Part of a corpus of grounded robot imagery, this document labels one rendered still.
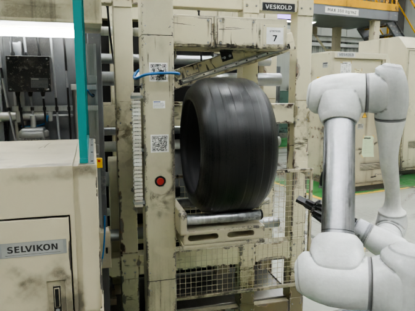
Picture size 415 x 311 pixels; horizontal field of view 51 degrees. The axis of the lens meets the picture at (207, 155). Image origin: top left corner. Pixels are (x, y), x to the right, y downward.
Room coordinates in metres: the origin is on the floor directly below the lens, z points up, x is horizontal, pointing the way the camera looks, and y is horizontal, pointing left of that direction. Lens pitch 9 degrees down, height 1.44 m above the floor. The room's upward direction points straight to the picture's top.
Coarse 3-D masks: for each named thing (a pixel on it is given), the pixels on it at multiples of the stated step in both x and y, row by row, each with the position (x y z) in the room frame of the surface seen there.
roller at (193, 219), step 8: (192, 216) 1.74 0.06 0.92; (200, 216) 1.74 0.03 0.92; (208, 216) 1.75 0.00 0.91; (216, 216) 1.76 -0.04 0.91; (224, 216) 1.77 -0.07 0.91; (232, 216) 1.77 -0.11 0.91; (240, 216) 1.78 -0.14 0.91; (248, 216) 1.79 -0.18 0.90; (256, 216) 1.80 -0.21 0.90; (192, 224) 1.73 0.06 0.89; (200, 224) 1.75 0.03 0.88
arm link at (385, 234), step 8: (384, 224) 1.57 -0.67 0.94; (392, 224) 1.57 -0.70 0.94; (376, 232) 1.51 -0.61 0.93; (384, 232) 1.51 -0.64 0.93; (392, 232) 1.51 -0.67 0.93; (400, 232) 1.55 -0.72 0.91; (368, 240) 1.51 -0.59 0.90; (376, 240) 1.49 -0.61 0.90; (384, 240) 1.48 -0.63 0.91; (392, 240) 1.48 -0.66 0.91; (400, 240) 1.48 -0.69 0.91; (368, 248) 1.52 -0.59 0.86; (376, 248) 1.49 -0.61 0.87
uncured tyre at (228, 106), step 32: (192, 96) 1.84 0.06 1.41; (224, 96) 1.72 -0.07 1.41; (256, 96) 1.76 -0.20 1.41; (192, 128) 2.17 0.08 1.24; (224, 128) 1.64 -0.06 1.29; (256, 128) 1.67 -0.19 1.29; (192, 160) 2.16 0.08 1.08; (224, 160) 1.62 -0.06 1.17; (256, 160) 1.65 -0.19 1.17; (192, 192) 1.90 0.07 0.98; (224, 192) 1.66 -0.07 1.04; (256, 192) 1.70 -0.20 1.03
